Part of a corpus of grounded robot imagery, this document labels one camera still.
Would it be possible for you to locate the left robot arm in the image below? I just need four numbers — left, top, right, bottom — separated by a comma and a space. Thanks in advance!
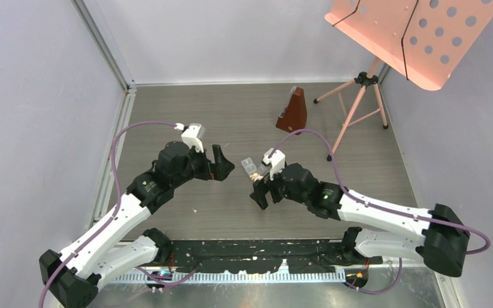
39, 141, 235, 307

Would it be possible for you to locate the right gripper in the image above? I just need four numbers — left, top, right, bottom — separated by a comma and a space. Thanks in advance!
250, 163, 309, 210

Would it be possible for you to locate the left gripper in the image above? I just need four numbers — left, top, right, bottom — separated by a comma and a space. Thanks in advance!
171, 143, 234, 188

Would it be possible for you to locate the brown wooden metronome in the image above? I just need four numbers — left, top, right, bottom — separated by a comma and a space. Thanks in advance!
275, 86, 307, 133

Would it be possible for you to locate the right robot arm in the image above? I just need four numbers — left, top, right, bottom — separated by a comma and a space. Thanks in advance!
246, 164, 471, 277

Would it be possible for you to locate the clear weekly pill organizer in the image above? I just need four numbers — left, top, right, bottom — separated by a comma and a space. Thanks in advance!
241, 157, 268, 182

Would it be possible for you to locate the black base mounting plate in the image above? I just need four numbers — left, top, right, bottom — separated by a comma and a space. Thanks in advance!
155, 239, 382, 274

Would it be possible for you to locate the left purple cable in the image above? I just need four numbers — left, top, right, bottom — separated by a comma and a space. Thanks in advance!
38, 121, 186, 308

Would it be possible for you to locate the pink music stand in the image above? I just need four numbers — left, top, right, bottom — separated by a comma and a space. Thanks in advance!
325, 0, 493, 146

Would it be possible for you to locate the purple cable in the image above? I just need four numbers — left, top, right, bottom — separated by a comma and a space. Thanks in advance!
38, 121, 186, 308
268, 129, 492, 255

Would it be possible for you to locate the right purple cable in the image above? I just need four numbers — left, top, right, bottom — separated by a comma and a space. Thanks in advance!
268, 129, 492, 255

